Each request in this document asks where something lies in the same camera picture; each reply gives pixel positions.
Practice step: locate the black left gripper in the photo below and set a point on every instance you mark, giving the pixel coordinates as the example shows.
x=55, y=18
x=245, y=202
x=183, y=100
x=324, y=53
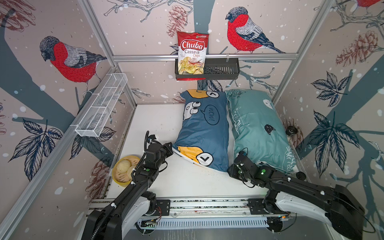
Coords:
x=165, y=147

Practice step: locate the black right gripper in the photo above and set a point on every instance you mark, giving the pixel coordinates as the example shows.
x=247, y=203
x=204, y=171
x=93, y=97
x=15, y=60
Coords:
x=232, y=169

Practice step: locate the green cat pillow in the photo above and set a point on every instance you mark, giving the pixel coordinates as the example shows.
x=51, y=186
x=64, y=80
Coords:
x=258, y=131

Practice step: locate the blue cartoon pillow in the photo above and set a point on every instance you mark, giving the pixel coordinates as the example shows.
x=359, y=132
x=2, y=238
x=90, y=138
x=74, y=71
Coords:
x=204, y=136

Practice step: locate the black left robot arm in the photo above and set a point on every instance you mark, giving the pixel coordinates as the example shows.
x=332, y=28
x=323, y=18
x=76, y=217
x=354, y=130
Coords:
x=117, y=218

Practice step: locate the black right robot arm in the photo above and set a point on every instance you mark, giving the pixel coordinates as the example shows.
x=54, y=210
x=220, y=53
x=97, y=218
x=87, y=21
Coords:
x=336, y=206

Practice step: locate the yellow steamer basket with dumplings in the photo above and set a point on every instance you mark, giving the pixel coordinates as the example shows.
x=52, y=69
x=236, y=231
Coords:
x=123, y=169

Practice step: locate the black-capped spice jar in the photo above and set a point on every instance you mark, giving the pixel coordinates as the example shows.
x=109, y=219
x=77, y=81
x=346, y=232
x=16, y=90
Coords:
x=291, y=131

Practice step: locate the horizontal aluminium bar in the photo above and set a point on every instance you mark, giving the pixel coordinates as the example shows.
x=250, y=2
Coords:
x=240, y=57

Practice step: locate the red Chuba chips bag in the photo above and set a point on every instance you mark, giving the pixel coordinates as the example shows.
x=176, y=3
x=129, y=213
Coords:
x=192, y=51

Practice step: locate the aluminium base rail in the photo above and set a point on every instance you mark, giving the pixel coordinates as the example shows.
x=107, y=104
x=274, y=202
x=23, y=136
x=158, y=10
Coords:
x=204, y=213

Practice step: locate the white wire mesh basket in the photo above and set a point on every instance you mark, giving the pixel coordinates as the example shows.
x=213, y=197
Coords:
x=99, y=112

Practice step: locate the black wire shelf basket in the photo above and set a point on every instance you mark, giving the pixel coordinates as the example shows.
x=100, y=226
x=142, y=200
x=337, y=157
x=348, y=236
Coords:
x=214, y=69

